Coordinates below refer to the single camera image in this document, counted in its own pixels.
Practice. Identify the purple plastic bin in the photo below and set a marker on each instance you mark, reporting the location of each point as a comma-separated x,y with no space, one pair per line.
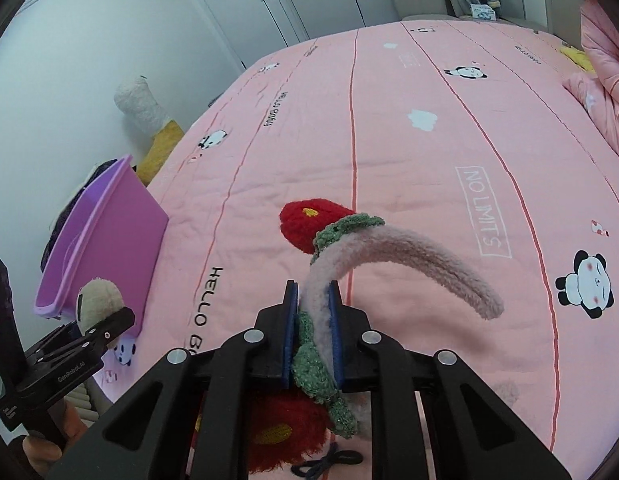
119,240

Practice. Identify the beige plush hair clip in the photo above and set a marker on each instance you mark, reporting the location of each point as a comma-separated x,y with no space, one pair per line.
102,300

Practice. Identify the black jacket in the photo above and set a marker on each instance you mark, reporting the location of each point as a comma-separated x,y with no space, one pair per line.
64,220

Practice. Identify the person's left hand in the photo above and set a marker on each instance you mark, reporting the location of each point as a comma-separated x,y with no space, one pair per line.
72,427

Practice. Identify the folded pink quilt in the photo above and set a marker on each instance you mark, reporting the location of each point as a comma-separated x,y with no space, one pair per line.
609,85

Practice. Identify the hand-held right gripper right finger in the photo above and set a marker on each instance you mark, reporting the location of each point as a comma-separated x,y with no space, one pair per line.
335,337

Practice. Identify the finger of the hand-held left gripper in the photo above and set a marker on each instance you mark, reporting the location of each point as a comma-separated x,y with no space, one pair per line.
112,330
57,345

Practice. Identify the pink panda print bedsheet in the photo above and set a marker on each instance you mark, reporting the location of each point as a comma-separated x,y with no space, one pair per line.
414,160

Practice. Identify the pink strawberry plush headband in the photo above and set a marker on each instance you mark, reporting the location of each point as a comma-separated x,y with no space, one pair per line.
414,255

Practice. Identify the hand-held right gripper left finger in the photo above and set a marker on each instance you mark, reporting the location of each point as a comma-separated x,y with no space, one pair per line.
289,332

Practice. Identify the small yellow toy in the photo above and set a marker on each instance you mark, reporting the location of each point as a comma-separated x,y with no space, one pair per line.
574,57

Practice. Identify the white tissue box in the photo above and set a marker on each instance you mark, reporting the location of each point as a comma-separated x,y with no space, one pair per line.
482,12

